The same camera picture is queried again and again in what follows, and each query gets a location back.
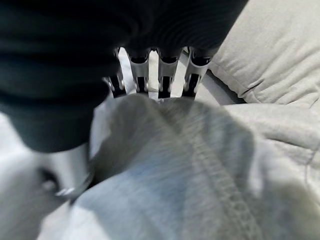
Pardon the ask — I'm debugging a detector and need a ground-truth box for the beige fabric sofa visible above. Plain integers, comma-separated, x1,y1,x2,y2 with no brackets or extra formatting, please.
182,0,320,161

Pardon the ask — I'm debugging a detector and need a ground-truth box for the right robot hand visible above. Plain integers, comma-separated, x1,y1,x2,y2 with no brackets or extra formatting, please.
0,0,249,201

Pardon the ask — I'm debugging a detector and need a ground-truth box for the light grey garment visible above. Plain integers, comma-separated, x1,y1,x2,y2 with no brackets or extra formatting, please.
0,47,320,240

